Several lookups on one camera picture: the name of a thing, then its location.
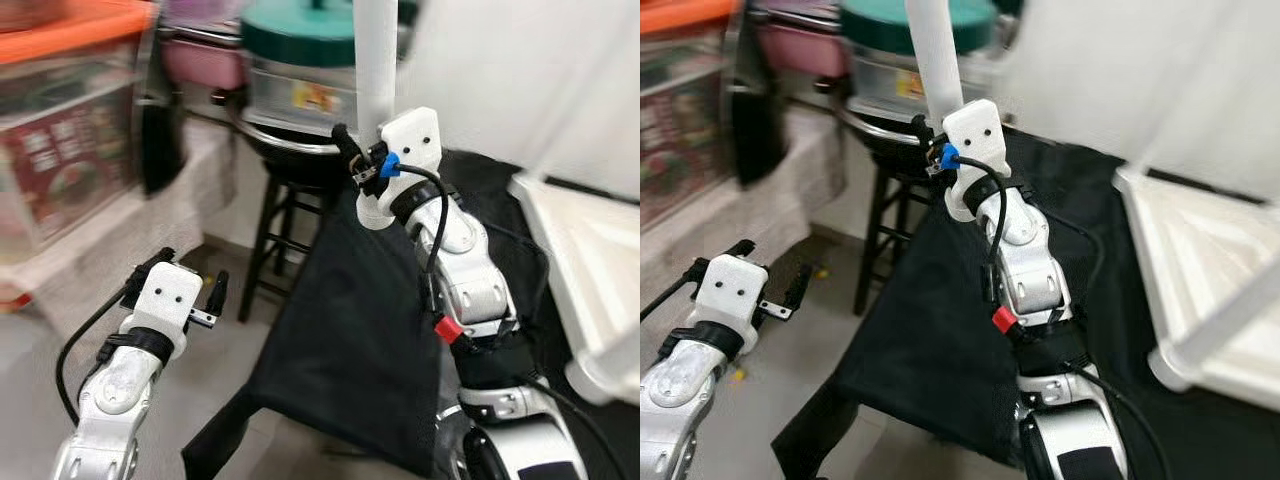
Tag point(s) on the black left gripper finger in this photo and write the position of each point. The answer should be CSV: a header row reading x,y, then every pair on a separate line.
x,y
797,288
722,260
216,295
148,275

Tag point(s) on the white plastic table top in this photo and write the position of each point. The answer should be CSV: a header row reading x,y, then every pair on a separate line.
x,y
1210,250
590,260

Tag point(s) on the beige cloth covered bench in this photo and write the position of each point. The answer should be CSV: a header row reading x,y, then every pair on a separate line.
x,y
170,230
790,200

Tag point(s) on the dark wooden stool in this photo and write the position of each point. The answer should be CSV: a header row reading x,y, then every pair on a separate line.
x,y
270,250
880,240

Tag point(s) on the red printed box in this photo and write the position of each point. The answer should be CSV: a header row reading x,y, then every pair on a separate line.
x,y
60,170
685,150

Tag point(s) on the black tablecloth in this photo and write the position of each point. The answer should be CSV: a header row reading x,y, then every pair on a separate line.
x,y
930,340
360,330

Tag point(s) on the black bag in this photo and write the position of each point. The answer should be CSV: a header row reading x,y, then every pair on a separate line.
x,y
162,130
752,110

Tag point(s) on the pink plastic bin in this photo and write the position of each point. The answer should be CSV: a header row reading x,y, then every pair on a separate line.
x,y
800,50
205,62

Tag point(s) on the purple lidded container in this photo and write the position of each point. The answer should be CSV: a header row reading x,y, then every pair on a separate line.
x,y
800,8
205,12

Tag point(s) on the orange lidded clear bin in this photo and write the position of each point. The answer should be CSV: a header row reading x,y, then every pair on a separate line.
x,y
680,15
70,30

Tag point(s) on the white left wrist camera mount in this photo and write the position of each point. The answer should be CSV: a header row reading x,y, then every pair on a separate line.
x,y
732,290
168,300

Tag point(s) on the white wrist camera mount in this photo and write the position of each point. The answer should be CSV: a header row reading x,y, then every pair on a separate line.
x,y
975,130
168,300
412,140
732,290

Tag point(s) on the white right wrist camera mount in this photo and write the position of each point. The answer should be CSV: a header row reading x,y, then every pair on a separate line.
x,y
975,130
412,140

